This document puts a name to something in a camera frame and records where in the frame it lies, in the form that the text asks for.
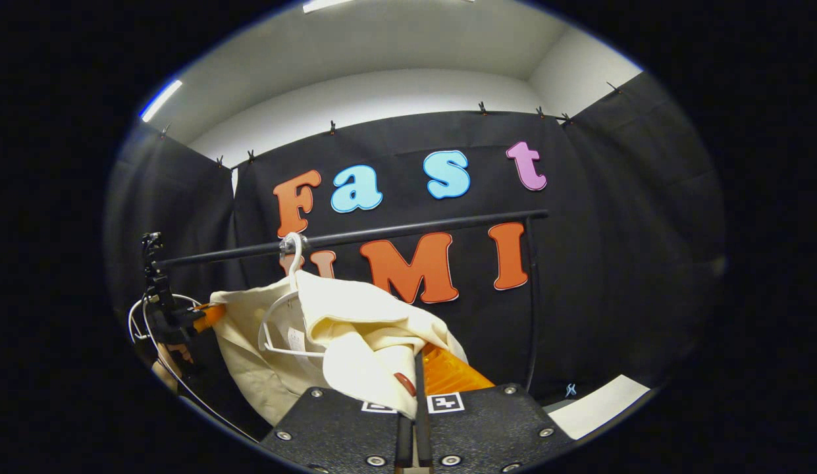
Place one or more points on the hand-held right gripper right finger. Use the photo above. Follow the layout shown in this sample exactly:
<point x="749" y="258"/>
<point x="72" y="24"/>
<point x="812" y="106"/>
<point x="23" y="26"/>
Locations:
<point x="421" y="421"/>

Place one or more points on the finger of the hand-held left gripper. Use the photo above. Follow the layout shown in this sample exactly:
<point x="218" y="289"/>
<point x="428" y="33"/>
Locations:
<point x="209" y="317"/>

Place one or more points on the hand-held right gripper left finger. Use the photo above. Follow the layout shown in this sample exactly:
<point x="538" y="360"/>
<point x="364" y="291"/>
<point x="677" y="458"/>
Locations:
<point x="342" y="428"/>

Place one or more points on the cream shirt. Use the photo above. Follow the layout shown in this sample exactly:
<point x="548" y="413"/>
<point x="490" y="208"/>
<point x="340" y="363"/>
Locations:
<point x="355" y="329"/>

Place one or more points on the white plastic hanger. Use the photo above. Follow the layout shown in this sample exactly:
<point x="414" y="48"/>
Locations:
<point x="135" y="309"/>
<point x="293" y="352"/>

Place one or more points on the black clothes rack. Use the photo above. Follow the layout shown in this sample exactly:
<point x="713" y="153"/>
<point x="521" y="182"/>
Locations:
<point x="448" y="226"/>

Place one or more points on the ceiling light strip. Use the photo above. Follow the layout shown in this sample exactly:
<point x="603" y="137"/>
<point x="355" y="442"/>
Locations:
<point x="161" y="100"/>
<point x="326" y="4"/>

